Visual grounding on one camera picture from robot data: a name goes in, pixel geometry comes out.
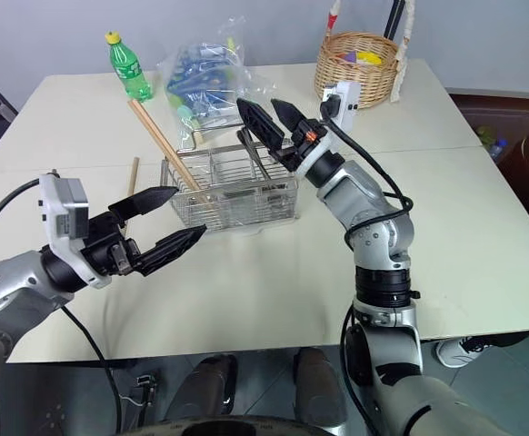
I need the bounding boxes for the dark red cabinet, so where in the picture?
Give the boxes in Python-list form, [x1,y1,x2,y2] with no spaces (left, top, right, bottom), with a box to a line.
[447,87,529,256]

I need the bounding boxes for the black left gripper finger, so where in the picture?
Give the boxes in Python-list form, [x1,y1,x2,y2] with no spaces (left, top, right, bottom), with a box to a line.
[136,224,208,277]
[107,185,180,224]

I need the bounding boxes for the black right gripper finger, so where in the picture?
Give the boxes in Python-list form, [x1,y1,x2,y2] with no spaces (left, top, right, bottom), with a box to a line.
[270,97,309,137]
[236,97,286,163]

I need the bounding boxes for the small black floor connector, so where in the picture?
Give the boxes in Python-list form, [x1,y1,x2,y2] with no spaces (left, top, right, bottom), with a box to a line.
[134,371,159,406]

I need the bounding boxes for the metal wire basket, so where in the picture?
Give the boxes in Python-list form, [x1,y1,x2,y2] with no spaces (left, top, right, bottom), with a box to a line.
[161,126,301,233]

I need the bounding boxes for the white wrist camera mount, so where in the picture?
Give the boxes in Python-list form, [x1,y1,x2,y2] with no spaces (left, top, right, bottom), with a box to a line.
[38,173,113,290]
[294,79,362,176]

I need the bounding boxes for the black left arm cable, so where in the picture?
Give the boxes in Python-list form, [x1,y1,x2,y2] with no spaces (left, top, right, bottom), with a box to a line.
[0,178,123,435]

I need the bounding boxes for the black thin poles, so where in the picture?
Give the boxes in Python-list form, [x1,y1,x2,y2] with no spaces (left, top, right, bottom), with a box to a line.
[382,0,407,40]

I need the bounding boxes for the small clear water bottle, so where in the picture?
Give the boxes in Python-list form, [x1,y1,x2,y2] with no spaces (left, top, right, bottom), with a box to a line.
[488,137,510,161]

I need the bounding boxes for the white sneaker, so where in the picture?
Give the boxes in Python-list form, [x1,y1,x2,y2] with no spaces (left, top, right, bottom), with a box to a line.
[436,334,498,369]

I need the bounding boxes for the white rope-wrapped post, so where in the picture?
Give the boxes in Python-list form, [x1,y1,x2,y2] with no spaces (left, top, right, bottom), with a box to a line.
[388,0,418,104]

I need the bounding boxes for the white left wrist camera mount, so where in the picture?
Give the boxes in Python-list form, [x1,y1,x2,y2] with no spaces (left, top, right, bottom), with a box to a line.
[38,173,113,290]

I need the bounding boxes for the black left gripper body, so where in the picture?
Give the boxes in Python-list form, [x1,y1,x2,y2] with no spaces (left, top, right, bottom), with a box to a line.
[81,211,145,278]

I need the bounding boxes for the blue printed package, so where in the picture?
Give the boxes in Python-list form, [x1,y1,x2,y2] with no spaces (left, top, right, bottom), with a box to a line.
[165,42,244,124]

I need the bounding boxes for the round wicker basket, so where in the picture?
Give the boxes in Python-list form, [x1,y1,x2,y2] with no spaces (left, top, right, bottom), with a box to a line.
[314,31,403,111]

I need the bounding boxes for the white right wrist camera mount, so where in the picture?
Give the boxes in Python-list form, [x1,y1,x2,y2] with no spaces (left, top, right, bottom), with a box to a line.
[294,79,362,176]

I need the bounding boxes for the wooden chopstick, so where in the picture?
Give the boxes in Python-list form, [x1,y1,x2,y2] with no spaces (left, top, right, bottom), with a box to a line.
[125,156,141,238]
[127,99,202,193]

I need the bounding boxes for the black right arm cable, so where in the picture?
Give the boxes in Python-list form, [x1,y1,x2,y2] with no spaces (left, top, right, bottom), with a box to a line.
[319,88,414,410]

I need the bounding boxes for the green plastic soda bottle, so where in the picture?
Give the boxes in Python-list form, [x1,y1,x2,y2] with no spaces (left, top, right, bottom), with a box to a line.
[105,30,154,103]

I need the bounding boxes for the white red-marked post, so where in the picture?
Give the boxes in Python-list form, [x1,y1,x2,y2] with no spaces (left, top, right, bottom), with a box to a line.
[324,0,342,36]

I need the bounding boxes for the dark rounded shape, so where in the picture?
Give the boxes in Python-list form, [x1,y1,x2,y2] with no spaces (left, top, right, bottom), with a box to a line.
[164,353,239,424]
[293,346,348,428]

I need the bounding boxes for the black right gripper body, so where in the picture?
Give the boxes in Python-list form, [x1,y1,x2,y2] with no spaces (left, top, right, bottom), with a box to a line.
[268,117,327,172]

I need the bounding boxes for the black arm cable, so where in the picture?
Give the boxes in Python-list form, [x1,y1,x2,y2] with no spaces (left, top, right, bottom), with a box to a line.
[319,88,414,410]
[0,178,123,435]

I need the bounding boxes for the clear plastic bag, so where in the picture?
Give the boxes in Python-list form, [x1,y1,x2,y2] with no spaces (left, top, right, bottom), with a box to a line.
[156,15,260,143]

